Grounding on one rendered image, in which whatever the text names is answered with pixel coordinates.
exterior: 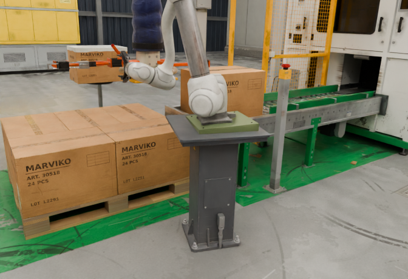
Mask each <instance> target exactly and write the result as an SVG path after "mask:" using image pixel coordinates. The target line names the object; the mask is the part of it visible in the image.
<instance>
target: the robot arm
mask: <svg viewBox="0 0 408 279"><path fill-rule="evenodd" d="M175 16H176V17H177V22H178V26H179V30H180V34H181V38H182V42H183V47H184V50H185V55H186V59H187V63H188V67H189V72H190V75H191V78H190V79H189V81H188V95H189V107H190V109H191V111H192V112H193V113H194V114H195V115H197V119H199V121H200V122H201V125H211V124H218V123H232V122H233V120H232V119H231V118H235V117H236V113H230V112H227V101H228V95H227V86H226V81H225V79H224V77H223V76H222V75H221V74H210V72H209V67H208V62H207V59H206V53H205V48H204V45H203V40H202V35H201V32H200V27H199V22H198V19H197V14H196V8H195V5H194V0H167V2H166V5H165V9H164V11H163V15H162V19H161V30H162V35H163V41H164V45H165V52H166V59H165V62H164V63H163V64H161V65H158V66H157V67H156V68H153V67H150V66H148V65H147V64H144V63H139V62H129V59H130V57H129V56H128V55H127V53H126V52H125V50H122V51H121V53H120V54H119V55H117V56H119V57H122V59H123V64H124V75H118V77H120V78H121V80H123V83H126V82H127V81H128V80H129V79H131V77H132V78H133V79H134V80H137V81H140V82H143V83H146V84H149V85H151V86H153V87H155V88H159V89H163V90H170V89H172V88H173V87H174V86H175V83H176V80H175V77H174V76H173V73H172V68H173V65H174V61H175V50H174V38H173V32H172V23H173V20H174V18H175Z"/></svg>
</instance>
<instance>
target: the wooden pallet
mask: <svg viewBox="0 0 408 279"><path fill-rule="evenodd" d="M7 169H8V178H9V181H10V184H12V187H13V192H14V197H15V203H16V207H17V209H19V212H20V214H21V210H20V207H19V203H18V200H17V197H16V193H15V189H14V186H13V182H12V179H11V176H10V172H9V168H8V166H7ZM166 185H169V190H166V191H163V192H159V193H156V194H153V195H149V196H144V197H142V198H137V199H133V200H130V201H128V196H129V195H132V194H136V193H140V192H143V191H147V190H152V189H155V188H158V187H163V186H166ZM188 193H189V177H186V178H183V179H178V180H175V181H171V182H167V183H164V184H159V185H155V186H151V187H148V188H143V189H140V190H135V191H131V192H129V193H124V194H121V195H116V196H112V197H109V198H105V199H100V200H97V201H93V202H89V203H86V204H81V205H77V206H74V207H70V208H65V209H62V210H58V211H55V212H50V213H46V214H43V215H39V216H34V217H31V218H27V219H23V217H22V214H21V218H22V226H23V231H24V236H25V240H28V239H32V238H36V237H38V236H42V235H46V234H49V233H53V232H57V231H59V230H63V229H67V228H70V227H73V226H77V225H80V224H84V223H87V222H91V221H94V220H98V219H101V218H105V217H108V216H112V215H116V214H118V213H122V212H126V211H129V210H133V209H135V208H139V207H143V206H146V205H149V204H153V203H156V202H160V201H164V200H167V199H171V198H174V197H177V196H181V195H185V194H188ZM101 202H104V208H100V209H97V210H93V211H90V212H86V213H82V214H79V215H75V216H71V217H68V218H64V219H59V220H57V221H52V222H49V216H52V215H57V214H59V213H64V212H68V211H71V210H75V209H78V208H83V207H87V206H90V205H94V204H98V203H101Z"/></svg>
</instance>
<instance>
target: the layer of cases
mask: <svg viewBox="0 0 408 279"><path fill-rule="evenodd" d="M0 120H1V128H2V135H3V140H4V148H5V155H6V160H7V166H8V170H9V172H10V176H11V179H12V182H13V186H14V189H15V193H16V197H17V200H18V203H19V207H20V210H21V214H22V217H23V219H27V218H31V217H34V216H39V215H43V214H46V213H50V212H55V211H58V210H62V209H65V208H70V207H74V206H77V205H81V204H86V203H89V202H93V201H97V200H100V199H105V198H109V197H112V196H116V195H121V194H124V193H129V192H131V191H135V190H140V189H143V188H148V187H151V186H155V185H159V184H164V183H167V182H171V181H175V180H178V179H183V178H186V177H189V160H190V146H185V147H182V144H181V143H180V141H179V139H178V138H177V136H176V135H175V133H174V131H173V130H172V128H171V126H170V124H169V123H168V121H167V119H166V116H164V115H162V114H160V113H158V112H156V111H153V110H151V109H149V108H147V107H145V106H143V105H141V104H139V103H132V104H126V105H115V106H105V107H99V108H88V109H77V110H71V111H60V112H54V113H52V112H50V113H43V114H33V115H22V116H16V117H5V118H0Z"/></svg>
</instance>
